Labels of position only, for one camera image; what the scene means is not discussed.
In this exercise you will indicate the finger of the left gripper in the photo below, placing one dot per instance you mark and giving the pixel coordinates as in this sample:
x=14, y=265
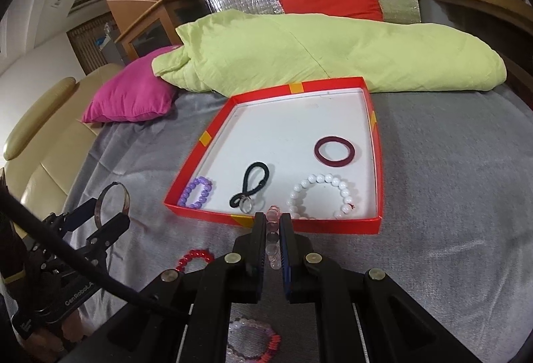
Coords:
x=73, y=220
x=103, y=238

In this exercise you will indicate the wooden cabinet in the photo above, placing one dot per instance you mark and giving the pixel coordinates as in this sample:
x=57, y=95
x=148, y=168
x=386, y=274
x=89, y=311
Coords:
x=156, y=27

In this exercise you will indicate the red shallow box tray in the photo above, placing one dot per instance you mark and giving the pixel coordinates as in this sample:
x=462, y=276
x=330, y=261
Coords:
x=310, y=148

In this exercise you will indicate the magenta pillow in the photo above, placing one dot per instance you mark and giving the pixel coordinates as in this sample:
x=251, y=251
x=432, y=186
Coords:
x=133, y=95

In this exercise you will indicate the red cushion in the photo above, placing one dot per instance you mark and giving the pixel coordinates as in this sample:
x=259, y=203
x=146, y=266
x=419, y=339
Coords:
x=360, y=9

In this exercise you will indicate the silver metal bangle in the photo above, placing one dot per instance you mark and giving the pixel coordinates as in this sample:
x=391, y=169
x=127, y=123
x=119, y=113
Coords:
x=113, y=199

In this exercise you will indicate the grey bed blanket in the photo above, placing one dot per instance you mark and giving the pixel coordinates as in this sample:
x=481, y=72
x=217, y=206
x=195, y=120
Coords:
x=457, y=226

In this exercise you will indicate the beige leather sofa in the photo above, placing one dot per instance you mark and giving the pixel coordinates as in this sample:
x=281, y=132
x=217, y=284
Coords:
x=49, y=144

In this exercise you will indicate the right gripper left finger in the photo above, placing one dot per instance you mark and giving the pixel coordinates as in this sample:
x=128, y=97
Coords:
x=251, y=268

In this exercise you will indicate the light green quilt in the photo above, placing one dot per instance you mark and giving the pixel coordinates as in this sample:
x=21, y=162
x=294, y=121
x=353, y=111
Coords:
x=232, y=52

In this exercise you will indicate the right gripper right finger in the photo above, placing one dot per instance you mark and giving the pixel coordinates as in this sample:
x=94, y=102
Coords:
x=294, y=247

